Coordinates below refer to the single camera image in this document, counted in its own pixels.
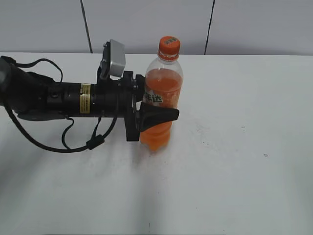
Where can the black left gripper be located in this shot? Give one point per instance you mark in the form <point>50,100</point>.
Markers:
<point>117,99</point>

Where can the orange soda plastic bottle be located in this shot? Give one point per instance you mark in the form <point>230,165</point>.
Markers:
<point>163,82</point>

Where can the orange bottle cap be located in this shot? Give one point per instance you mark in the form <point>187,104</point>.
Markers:
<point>169,45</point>

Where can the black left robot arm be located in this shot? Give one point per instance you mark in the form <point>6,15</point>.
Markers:
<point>36,97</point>

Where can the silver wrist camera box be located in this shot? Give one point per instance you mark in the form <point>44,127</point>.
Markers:
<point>113,59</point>

